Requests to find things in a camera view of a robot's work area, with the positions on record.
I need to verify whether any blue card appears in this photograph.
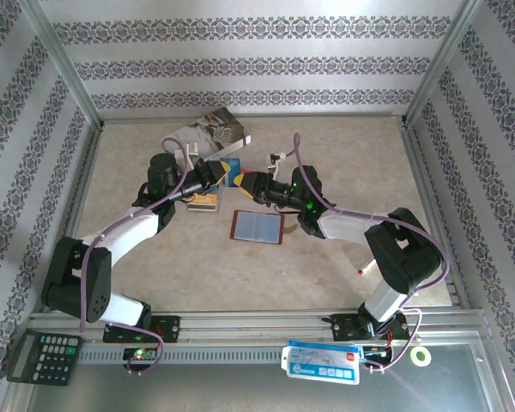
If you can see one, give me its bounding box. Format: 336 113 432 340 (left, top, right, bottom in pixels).
221 158 243 189

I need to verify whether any brown leather card holder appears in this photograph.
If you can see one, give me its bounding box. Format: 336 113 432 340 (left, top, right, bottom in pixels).
230 209 297 246

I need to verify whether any clear acrylic card stand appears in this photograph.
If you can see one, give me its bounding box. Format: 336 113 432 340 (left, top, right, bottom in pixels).
185 188 224 215

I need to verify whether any white paperback book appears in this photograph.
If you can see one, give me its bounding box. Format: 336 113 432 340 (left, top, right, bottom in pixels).
160 106 252 173

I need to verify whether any blue white wipes packet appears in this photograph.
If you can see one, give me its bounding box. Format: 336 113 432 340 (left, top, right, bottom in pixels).
281 339 364 386

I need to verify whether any circuit board with lights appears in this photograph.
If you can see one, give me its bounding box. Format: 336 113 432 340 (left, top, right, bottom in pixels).
122 346 160 364

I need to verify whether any grey metal panel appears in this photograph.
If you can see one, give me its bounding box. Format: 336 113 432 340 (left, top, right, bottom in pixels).
8 342 512 412

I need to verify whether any green tape roll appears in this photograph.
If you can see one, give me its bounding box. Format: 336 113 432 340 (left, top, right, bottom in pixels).
409 345 433 368

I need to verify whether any black calculator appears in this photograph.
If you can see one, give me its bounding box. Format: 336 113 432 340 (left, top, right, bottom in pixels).
6 329 83 387

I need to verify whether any purple cable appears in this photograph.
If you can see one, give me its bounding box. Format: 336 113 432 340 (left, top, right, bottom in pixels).
79 136 190 377
278 131 451 374

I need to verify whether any aluminium table edge rail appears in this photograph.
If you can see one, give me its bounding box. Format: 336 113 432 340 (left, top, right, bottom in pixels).
100 111 407 126
399 122 472 309
41 124 105 314

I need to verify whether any wide aluminium mounting rail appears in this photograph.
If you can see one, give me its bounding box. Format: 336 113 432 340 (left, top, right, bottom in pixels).
27 311 490 344

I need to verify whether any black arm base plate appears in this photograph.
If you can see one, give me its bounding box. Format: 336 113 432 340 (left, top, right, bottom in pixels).
102 315 182 344
321 312 409 343

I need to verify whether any aluminium frame post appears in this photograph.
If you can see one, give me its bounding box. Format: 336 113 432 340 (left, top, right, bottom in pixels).
19 0 105 128
403 0 485 125

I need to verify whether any grey slotted cable duct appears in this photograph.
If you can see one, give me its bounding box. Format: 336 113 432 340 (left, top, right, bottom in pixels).
76 345 288 366

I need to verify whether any circuit board with wires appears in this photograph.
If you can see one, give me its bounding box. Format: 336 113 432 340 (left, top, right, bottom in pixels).
360 342 394 366

